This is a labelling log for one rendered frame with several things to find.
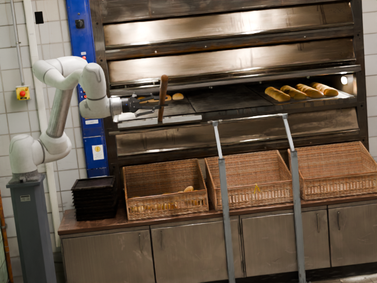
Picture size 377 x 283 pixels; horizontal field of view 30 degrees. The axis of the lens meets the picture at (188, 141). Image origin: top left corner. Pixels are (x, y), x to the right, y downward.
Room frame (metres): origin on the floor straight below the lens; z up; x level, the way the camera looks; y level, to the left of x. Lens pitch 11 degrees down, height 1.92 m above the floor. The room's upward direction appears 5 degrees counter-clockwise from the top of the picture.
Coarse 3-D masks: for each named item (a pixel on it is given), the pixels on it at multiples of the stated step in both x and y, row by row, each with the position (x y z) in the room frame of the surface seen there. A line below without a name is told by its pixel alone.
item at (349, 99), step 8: (352, 96) 5.19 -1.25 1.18; (272, 104) 5.16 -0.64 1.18; (280, 104) 5.12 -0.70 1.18; (288, 104) 5.11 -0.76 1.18; (296, 104) 5.11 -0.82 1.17; (304, 104) 5.12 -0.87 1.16; (312, 104) 5.12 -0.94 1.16; (320, 104) 5.12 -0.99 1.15; (328, 104) 5.13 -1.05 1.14; (200, 112) 5.11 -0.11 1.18; (208, 112) 5.08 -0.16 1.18; (216, 112) 5.08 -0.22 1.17; (224, 112) 5.08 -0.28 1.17; (232, 112) 5.09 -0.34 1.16; (240, 112) 5.09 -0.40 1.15; (248, 112) 5.09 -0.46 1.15; (256, 112) 5.10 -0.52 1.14; (128, 120) 5.06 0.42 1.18; (136, 120) 5.05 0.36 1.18; (144, 120) 5.05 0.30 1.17
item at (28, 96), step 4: (16, 88) 4.93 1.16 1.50; (20, 88) 4.93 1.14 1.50; (24, 88) 4.93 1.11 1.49; (28, 88) 4.93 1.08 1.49; (16, 92) 4.93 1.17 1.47; (28, 92) 4.93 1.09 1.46; (16, 96) 4.93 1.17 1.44; (20, 96) 4.93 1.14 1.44; (24, 96) 4.93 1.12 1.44; (28, 96) 4.93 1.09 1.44; (20, 100) 4.93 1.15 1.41; (24, 100) 4.94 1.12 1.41
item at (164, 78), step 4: (164, 76) 2.79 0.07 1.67; (160, 80) 2.86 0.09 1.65; (164, 80) 2.79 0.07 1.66; (160, 84) 2.94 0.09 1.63; (164, 84) 2.87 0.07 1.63; (160, 88) 3.03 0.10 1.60; (164, 88) 2.99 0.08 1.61; (160, 92) 3.14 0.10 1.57; (164, 92) 3.11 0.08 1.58; (160, 96) 3.26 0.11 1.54; (164, 96) 3.25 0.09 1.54; (160, 100) 3.39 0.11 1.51; (164, 100) 3.41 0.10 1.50; (160, 104) 3.56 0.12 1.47; (160, 112) 3.91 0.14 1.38; (160, 116) 4.12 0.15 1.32; (160, 120) 4.36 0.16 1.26
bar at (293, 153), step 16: (144, 128) 4.68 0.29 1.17; (160, 128) 4.68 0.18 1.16; (176, 128) 4.69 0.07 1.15; (288, 128) 4.67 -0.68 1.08; (224, 160) 4.48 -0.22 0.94; (224, 176) 4.48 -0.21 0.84; (224, 192) 4.48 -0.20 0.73; (224, 208) 4.48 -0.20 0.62; (224, 224) 4.48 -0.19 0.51; (304, 272) 4.51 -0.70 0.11
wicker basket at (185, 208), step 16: (192, 160) 5.04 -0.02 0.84; (128, 176) 4.98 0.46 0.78; (144, 176) 4.99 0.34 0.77; (160, 176) 4.99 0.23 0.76; (176, 176) 5.00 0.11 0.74; (192, 176) 5.00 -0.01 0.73; (128, 192) 4.95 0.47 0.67; (144, 192) 4.96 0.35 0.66; (160, 192) 4.96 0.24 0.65; (176, 192) 4.97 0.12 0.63; (192, 192) 4.57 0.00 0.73; (128, 208) 4.81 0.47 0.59; (160, 208) 4.56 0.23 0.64; (176, 208) 4.57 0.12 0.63; (192, 208) 4.58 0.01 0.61; (208, 208) 4.58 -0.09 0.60
